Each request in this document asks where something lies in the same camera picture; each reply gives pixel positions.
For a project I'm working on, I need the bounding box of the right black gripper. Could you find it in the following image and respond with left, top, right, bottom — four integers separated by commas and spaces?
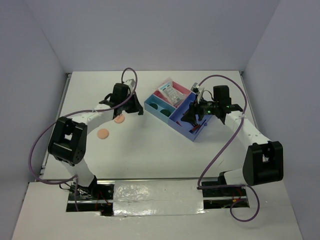
181, 94, 219, 125

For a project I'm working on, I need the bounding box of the long red lip gloss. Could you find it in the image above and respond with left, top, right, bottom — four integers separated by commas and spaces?
189, 124, 201, 133

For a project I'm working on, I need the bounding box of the pink puff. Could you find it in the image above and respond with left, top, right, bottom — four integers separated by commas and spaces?
113, 114, 125, 124
96, 128, 110, 140

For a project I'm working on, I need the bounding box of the green round puff bottom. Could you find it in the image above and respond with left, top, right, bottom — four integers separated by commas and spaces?
160, 109, 171, 117

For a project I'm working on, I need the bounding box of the green round puff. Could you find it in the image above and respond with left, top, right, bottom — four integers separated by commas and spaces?
149, 102, 159, 110
160, 109, 171, 117

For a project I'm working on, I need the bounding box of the cotton pad pack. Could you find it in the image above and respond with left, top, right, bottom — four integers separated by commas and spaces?
157, 77, 190, 107

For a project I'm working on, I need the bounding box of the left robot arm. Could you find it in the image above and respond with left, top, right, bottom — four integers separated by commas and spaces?
48, 79, 144, 200

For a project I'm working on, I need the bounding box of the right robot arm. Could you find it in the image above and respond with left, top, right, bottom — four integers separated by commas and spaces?
181, 84, 284, 196

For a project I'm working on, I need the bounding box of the three-compartment organizer box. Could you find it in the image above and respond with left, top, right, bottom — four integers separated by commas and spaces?
144, 89, 211, 142

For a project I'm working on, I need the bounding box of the silver foil tape panel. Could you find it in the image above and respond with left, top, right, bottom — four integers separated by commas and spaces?
113, 179, 205, 217

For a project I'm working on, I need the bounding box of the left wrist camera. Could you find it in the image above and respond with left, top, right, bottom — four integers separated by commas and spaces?
124, 78, 136, 91

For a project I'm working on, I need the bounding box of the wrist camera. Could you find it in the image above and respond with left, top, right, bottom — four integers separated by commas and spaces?
190, 82, 205, 104
124, 78, 136, 91

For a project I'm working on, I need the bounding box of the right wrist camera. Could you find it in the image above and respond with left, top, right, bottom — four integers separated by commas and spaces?
190, 82, 205, 104

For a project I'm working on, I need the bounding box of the metal mounting rail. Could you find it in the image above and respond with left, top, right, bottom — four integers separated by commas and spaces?
66, 179, 249, 217

